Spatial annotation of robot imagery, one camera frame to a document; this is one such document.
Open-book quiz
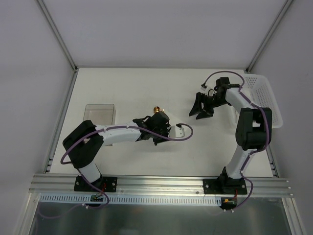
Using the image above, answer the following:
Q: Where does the aluminium mounting rail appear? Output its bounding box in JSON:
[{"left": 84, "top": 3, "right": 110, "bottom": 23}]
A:
[{"left": 29, "top": 173, "right": 294, "bottom": 198}]

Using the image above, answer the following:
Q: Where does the clear plastic utensil tray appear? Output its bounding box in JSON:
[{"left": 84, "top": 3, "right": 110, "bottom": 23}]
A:
[{"left": 83, "top": 104, "right": 116, "bottom": 125}]

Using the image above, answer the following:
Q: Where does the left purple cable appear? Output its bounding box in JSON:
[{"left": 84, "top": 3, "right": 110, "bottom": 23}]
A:
[{"left": 36, "top": 122, "right": 195, "bottom": 220}]

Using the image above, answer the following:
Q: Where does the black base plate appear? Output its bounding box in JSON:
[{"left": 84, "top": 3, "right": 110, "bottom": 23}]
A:
[
  {"left": 203, "top": 178, "right": 247, "bottom": 195},
  {"left": 73, "top": 176, "right": 118, "bottom": 192}
]

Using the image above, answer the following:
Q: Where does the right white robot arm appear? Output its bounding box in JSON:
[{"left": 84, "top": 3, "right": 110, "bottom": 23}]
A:
[{"left": 189, "top": 77, "right": 272, "bottom": 195}]

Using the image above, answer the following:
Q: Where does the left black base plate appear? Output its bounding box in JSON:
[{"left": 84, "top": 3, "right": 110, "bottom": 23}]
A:
[{"left": 73, "top": 176, "right": 118, "bottom": 192}]

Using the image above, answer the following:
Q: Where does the gold spoon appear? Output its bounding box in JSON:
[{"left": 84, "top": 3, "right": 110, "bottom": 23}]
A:
[{"left": 153, "top": 106, "right": 164, "bottom": 114}]

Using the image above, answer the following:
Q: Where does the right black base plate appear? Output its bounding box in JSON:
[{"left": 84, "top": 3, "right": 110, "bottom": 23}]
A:
[{"left": 203, "top": 178, "right": 247, "bottom": 195}]

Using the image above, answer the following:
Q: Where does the white perforated plastic basket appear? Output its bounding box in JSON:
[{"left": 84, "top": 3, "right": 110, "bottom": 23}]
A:
[{"left": 243, "top": 74, "right": 283, "bottom": 129}]

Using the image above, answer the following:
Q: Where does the white slotted cable duct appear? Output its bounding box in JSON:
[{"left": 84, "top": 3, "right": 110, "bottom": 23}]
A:
[{"left": 39, "top": 193, "right": 222, "bottom": 207}]

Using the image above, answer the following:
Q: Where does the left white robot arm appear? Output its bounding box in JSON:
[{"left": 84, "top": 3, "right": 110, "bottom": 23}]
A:
[{"left": 60, "top": 112, "right": 171, "bottom": 191}]

